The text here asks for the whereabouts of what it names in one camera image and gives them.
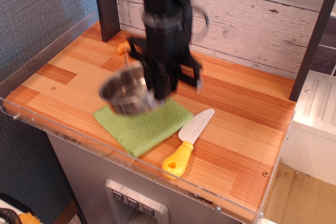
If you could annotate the clear acrylic front guard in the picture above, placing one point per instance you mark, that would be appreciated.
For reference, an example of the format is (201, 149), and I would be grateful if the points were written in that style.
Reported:
(229, 183)

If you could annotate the clear acrylic guard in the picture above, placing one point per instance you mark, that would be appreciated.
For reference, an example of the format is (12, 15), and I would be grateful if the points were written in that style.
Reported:
(43, 57)
(229, 183)

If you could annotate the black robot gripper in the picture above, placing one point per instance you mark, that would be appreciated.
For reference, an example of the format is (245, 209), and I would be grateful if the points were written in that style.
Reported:
(166, 59)

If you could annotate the white toy sink unit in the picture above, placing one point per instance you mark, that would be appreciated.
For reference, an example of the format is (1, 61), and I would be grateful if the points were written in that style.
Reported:
(309, 146)

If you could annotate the stainless steel pot bowl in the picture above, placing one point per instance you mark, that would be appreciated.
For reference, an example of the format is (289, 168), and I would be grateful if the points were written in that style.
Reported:
(128, 90)

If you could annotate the green cloth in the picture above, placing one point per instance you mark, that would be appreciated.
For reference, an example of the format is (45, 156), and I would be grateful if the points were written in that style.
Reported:
(139, 133)

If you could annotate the dark right shelf post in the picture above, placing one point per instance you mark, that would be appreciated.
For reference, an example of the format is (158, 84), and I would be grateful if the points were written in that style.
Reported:
(312, 47)

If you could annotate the silver dispenser button panel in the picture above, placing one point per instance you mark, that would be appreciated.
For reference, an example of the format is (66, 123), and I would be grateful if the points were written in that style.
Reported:
(134, 204)

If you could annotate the orange object bottom left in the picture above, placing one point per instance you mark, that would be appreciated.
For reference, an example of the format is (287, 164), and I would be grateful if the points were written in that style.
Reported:
(28, 218)

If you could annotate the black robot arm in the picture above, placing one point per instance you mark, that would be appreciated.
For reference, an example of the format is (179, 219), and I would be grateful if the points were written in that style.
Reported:
(167, 13)

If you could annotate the orange toy croissant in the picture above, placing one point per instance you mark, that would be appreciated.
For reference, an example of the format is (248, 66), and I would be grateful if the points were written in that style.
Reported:
(123, 48)

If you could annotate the toy knife yellow handle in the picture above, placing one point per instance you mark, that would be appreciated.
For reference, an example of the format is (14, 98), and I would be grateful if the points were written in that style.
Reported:
(175, 165)

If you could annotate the clear acrylic left guard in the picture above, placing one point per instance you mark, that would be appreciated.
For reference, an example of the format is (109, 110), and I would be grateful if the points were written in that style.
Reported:
(43, 57)

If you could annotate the grey toy fridge cabinet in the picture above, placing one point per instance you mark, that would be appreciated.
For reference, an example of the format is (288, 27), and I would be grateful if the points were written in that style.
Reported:
(87, 174)

